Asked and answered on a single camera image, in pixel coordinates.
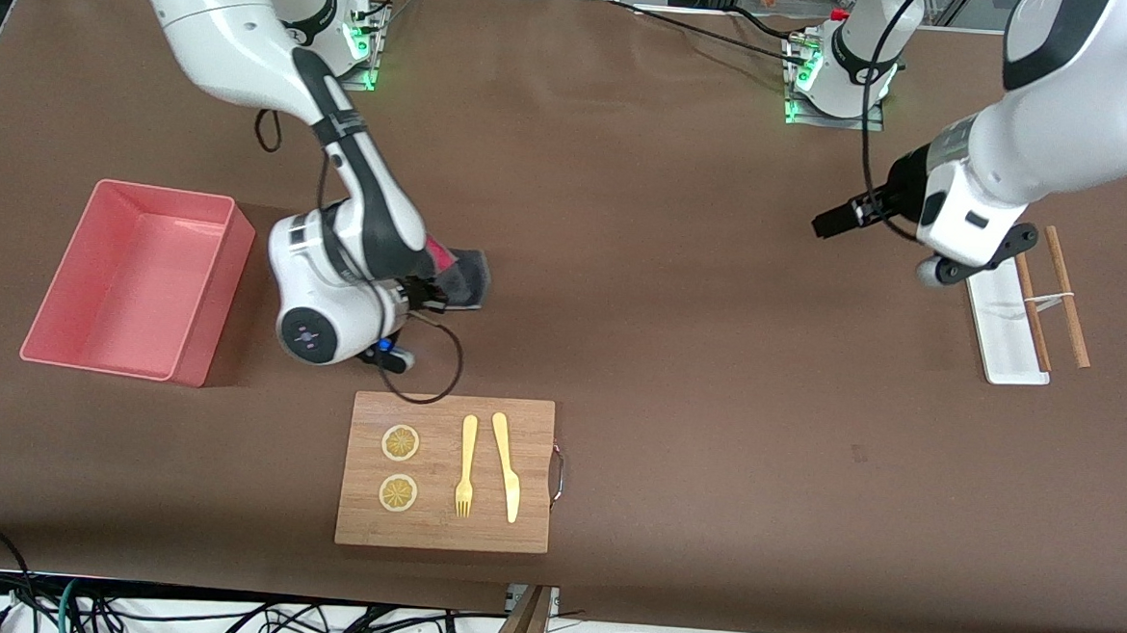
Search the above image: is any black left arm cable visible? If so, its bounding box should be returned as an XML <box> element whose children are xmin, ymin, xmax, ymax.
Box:
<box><xmin>854</xmin><ymin>0</ymin><xmax>930</xmax><ymax>245</ymax></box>

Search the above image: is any grey and red cloth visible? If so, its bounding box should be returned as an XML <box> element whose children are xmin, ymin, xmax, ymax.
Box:
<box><xmin>419</xmin><ymin>242</ymin><xmax>493</xmax><ymax>311</ymax></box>

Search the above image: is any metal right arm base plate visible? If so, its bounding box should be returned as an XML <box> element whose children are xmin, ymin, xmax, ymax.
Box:
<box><xmin>329</xmin><ymin>1</ymin><xmax>388</xmax><ymax>93</ymax></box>

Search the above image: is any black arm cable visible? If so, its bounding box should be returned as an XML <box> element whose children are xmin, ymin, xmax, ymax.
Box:
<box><xmin>854</xmin><ymin>0</ymin><xmax>930</xmax><ymax>245</ymax></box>
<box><xmin>239</xmin><ymin>107</ymin><xmax>480</xmax><ymax>409</ymax></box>

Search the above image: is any thin white chopstick tie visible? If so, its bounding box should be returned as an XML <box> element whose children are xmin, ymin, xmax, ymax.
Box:
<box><xmin>993</xmin><ymin>290</ymin><xmax>1079</xmax><ymax>323</ymax></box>

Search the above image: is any wooden cutting board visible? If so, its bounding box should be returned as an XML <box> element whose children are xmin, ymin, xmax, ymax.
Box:
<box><xmin>334</xmin><ymin>390</ymin><xmax>557</xmax><ymax>556</ymax></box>

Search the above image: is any yellow plastic fork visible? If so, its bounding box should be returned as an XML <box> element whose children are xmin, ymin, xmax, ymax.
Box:
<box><xmin>454</xmin><ymin>414</ymin><xmax>479</xmax><ymax>519</ymax></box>

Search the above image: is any yellow plastic knife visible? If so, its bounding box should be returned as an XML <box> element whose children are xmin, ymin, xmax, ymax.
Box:
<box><xmin>486</xmin><ymin>411</ymin><xmax>526</xmax><ymax>524</ymax></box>

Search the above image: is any yellow lemon slice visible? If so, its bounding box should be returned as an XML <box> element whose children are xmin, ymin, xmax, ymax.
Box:
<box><xmin>378</xmin><ymin>473</ymin><xmax>420</xmax><ymax>514</ymax></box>
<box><xmin>380</xmin><ymin>424</ymin><xmax>422</xmax><ymax>464</ymax></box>

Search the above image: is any black cable across table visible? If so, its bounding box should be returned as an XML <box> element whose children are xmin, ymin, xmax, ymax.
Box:
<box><xmin>606</xmin><ymin>0</ymin><xmax>817</xmax><ymax>66</ymax></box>

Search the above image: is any pink plastic bin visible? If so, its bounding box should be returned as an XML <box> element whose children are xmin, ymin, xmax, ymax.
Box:
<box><xmin>18</xmin><ymin>174</ymin><xmax>259</xmax><ymax>390</ymax></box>

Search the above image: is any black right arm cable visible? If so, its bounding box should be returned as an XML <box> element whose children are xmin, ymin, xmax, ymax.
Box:
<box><xmin>239</xmin><ymin>107</ymin><xmax>480</xmax><ymax>409</ymax></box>

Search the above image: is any brown wooden chopstick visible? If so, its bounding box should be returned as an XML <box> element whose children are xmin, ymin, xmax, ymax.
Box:
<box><xmin>1037</xmin><ymin>225</ymin><xmax>1099</xmax><ymax>370</ymax></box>
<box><xmin>1009</xmin><ymin>251</ymin><xmax>1058</xmax><ymax>373</ymax></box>

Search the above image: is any white rectangular tray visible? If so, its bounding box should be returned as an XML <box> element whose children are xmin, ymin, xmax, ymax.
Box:
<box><xmin>960</xmin><ymin>265</ymin><xmax>1057</xmax><ymax>388</ymax></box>

